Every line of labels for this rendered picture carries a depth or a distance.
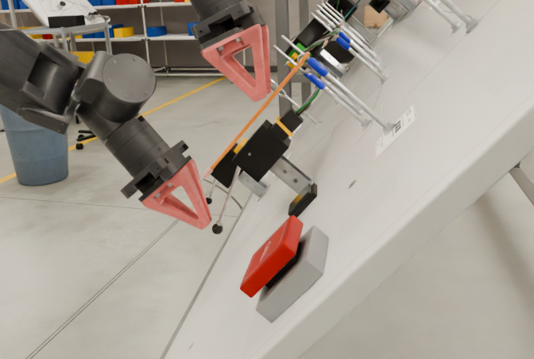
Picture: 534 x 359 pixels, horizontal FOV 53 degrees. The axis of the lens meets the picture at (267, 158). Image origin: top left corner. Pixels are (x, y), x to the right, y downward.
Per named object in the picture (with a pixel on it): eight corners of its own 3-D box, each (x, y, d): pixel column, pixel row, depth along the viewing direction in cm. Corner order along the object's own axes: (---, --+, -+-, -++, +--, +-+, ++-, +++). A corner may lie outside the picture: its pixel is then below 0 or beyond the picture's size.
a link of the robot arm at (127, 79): (42, 55, 64) (14, 116, 61) (57, 3, 55) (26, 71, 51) (137, 95, 69) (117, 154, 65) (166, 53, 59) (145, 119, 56)
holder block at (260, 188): (236, 221, 102) (196, 187, 102) (276, 176, 98) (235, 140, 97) (230, 231, 98) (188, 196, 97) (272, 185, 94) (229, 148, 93)
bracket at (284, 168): (301, 190, 66) (270, 164, 66) (314, 175, 66) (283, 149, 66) (299, 201, 62) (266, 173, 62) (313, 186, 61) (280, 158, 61)
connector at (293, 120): (275, 145, 65) (264, 133, 64) (304, 117, 64) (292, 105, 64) (274, 149, 62) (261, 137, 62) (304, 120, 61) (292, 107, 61)
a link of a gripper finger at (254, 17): (292, 81, 66) (260, 9, 64) (288, 86, 59) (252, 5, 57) (243, 104, 67) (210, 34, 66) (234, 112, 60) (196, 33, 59)
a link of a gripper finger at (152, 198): (234, 198, 70) (185, 142, 69) (222, 216, 63) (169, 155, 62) (195, 228, 71) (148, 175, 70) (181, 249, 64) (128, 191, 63)
